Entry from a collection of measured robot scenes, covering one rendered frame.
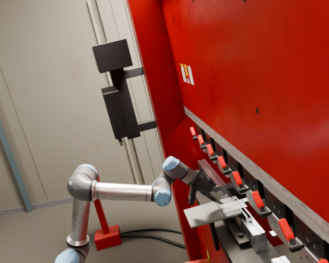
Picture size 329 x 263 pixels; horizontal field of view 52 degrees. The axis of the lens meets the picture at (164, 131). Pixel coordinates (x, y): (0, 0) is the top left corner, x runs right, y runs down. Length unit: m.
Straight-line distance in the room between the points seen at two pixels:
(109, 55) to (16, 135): 2.64
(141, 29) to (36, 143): 2.83
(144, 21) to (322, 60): 1.79
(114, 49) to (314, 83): 1.92
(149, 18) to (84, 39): 2.03
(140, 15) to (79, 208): 1.34
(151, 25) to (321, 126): 1.78
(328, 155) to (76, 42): 3.83
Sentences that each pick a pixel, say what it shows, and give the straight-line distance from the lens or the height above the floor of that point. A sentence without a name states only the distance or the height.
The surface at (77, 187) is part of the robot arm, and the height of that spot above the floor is 1.35.
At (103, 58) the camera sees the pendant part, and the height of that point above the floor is 1.85.
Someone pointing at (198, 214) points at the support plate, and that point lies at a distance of 1.79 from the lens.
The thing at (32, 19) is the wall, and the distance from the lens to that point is 4.53.
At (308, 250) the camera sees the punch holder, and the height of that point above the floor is 1.25.
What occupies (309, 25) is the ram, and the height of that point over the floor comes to 1.86.
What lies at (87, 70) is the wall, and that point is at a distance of 4.35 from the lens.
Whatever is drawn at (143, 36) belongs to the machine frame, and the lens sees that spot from 2.38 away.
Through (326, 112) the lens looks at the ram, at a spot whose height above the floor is 1.68.
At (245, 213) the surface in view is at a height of 0.99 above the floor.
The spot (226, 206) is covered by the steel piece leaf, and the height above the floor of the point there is 1.00.
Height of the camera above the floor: 1.90
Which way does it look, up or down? 16 degrees down
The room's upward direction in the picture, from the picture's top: 13 degrees counter-clockwise
